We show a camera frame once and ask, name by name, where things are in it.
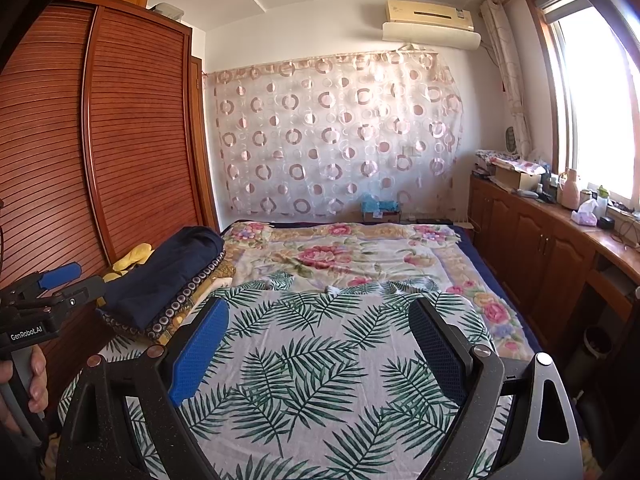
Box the pink thermos jug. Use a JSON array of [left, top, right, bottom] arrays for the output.
[[559, 168, 582, 210]]

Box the person's left hand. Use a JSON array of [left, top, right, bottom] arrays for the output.
[[0, 347, 49, 434]]

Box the floral cloth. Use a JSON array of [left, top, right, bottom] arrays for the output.
[[474, 148, 549, 174]]

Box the navy blue printed t-shirt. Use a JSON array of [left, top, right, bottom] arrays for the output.
[[102, 225, 226, 332]]

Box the sheer circle-patterned curtain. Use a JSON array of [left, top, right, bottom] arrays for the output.
[[204, 49, 467, 222]]

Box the dark circle-patterned pillow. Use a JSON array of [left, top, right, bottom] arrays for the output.
[[94, 252, 229, 344]]

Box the palm leaf bed sheet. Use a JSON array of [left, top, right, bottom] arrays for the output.
[[57, 275, 522, 480]]

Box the beige patterned window curtain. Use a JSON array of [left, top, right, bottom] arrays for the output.
[[479, 0, 534, 154]]

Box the cardboard box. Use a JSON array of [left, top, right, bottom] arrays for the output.
[[494, 164, 543, 191]]

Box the blue box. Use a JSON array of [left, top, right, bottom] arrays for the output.
[[360, 194, 402, 224]]

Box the navy bed mattress cover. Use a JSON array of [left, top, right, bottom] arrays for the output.
[[449, 221, 544, 362]]

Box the floral blanket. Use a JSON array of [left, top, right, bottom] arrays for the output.
[[219, 220, 527, 357]]

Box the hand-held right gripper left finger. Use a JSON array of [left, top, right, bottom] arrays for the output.
[[55, 296, 231, 480]]

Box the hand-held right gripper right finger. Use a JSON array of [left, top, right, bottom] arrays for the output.
[[407, 297, 584, 480]]

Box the cream wall air conditioner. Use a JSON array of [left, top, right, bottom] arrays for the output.
[[384, 0, 476, 31]]

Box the yellow plush toy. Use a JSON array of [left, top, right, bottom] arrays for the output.
[[102, 243, 153, 282]]

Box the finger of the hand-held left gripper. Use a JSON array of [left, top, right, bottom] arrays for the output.
[[52, 275, 109, 307], [14, 262, 84, 297]]

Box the white box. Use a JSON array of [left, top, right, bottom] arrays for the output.
[[149, 2, 184, 20]]

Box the brown slatted wooden wardrobe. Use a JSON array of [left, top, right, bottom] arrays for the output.
[[0, 0, 222, 393]]

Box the wood-framed window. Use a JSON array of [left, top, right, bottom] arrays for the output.
[[524, 0, 640, 202]]

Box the pink tissue pack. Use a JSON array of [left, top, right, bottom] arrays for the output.
[[571, 198, 600, 227]]

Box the dark round bin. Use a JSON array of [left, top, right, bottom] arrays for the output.
[[564, 324, 617, 397]]

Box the long wooden cabinet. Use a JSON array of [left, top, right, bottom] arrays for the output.
[[467, 171, 640, 398]]

